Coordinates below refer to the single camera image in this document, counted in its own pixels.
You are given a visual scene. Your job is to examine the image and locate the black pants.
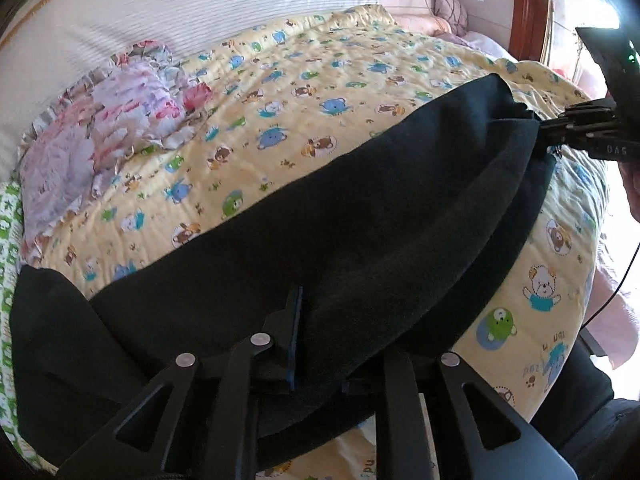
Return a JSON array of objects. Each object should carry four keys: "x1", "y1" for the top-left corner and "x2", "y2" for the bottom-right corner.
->
[{"x1": 10, "y1": 75, "x2": 554, "y2": 468}]

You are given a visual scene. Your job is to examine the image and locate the yellow bear print quilt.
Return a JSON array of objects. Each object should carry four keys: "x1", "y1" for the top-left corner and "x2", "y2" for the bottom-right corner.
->
[{"x1": 37, "y1": 4, "x2": 609, "y2": 480}]

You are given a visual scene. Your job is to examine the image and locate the floral ruffled pillow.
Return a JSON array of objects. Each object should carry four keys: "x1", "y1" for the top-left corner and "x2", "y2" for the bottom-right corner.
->
[{"x1": 16, "y1": 40, "x2": 214, "y2": 263}]

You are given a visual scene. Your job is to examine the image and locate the green white checked pillow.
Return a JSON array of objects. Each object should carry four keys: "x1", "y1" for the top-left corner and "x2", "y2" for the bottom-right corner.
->
[{"x1": 0, "y1": 180, "x2": 56, "y2": 474}]

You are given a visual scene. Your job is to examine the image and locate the white striped headboard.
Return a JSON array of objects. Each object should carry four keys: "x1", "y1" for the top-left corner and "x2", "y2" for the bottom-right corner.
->
[{"x1": 1, "y1": 0, "x2": 378, "y2": 178}]

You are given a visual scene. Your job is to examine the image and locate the black right gripper camera box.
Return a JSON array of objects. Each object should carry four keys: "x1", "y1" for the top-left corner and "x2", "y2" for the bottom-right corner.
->
[{"x1": 576, "y1": 27, "x2": 639, "y2": 131}]

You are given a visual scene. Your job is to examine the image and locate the brown wooden door frame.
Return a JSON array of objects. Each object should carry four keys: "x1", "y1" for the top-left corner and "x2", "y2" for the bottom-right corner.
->
[{"x1": 509, "y1": 0, "x2": 549, "y2": 62}]

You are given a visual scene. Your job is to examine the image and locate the black cable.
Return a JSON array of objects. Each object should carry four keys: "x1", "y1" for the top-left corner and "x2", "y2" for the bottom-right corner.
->
[{"x1": 579, "y1": 238, "x2": 640, "y2": 334}]

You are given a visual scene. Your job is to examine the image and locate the pink bundle with cord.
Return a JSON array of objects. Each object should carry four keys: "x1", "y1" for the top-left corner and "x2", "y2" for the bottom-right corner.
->
[{"x1": 433, "y1": 0, "x2": 469, "y2": 37}]

